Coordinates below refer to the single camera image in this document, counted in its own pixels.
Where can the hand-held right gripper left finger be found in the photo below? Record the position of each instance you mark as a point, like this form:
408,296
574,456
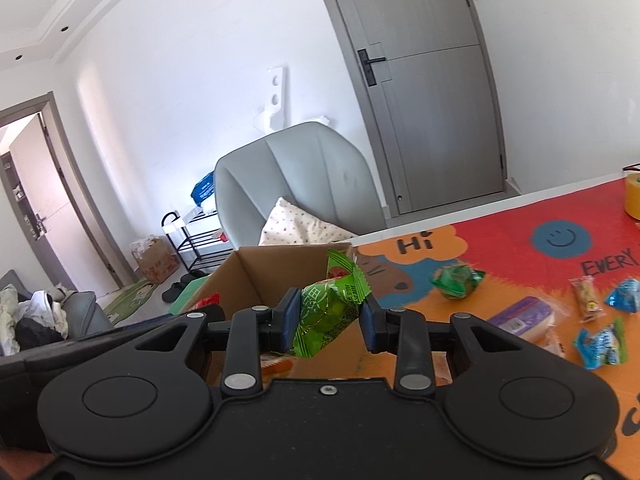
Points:
289,320

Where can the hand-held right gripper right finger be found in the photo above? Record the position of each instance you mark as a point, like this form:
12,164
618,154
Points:
368,325

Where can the light green snack packet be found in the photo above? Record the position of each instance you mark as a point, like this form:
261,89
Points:
325,310

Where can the orange cracker packet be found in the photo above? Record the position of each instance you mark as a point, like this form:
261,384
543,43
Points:
277,365

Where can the red snack packet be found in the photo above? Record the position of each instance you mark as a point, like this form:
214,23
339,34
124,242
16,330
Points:
206,302

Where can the dark green candy packet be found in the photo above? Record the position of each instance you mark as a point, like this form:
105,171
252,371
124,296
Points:
455,280

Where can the purple bread packet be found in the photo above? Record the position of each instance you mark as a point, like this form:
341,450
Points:
520,317

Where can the small clear candy packet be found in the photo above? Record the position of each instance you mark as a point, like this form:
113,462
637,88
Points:
586,300

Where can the blue and green snack packet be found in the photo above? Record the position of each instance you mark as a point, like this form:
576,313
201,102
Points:
597,345

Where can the black cloth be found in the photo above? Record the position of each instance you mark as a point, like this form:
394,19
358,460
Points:
31,334

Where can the white cloth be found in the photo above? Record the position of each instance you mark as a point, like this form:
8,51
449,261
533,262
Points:
47,305

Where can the white dotted pillow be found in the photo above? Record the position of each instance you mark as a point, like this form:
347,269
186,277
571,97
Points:
300,225

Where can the grey sofa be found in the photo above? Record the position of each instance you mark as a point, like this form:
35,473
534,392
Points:
80,310

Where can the black slipper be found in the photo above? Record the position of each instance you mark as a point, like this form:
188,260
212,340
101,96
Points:
175,291
192,277

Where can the black shoe rack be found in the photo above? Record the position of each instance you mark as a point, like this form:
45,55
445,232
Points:
197,236

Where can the green floor rug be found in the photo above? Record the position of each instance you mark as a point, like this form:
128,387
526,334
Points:
130,300

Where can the brown printed cardboard box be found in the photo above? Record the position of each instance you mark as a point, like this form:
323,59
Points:
160,262

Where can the white box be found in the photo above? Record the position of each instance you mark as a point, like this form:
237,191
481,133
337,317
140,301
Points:
192,214

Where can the colourful printed mat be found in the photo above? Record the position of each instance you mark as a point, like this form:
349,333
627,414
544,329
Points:
500,255

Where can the grey armchair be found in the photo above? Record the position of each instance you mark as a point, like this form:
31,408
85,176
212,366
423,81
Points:
310,170

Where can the blue plastic bag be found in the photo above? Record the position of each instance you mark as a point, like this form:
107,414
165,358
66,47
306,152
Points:
202,190

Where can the brown door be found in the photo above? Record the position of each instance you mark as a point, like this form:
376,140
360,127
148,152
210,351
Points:
50,200

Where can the small white foam piece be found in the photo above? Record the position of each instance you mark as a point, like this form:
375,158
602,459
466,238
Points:
321,120

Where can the grey door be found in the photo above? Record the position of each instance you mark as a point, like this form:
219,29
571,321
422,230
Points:
430,110

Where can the white foam board with holes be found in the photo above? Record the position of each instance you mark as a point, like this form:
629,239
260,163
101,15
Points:
277,95

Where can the yellow tape roll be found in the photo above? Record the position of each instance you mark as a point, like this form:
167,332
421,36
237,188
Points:
634,197

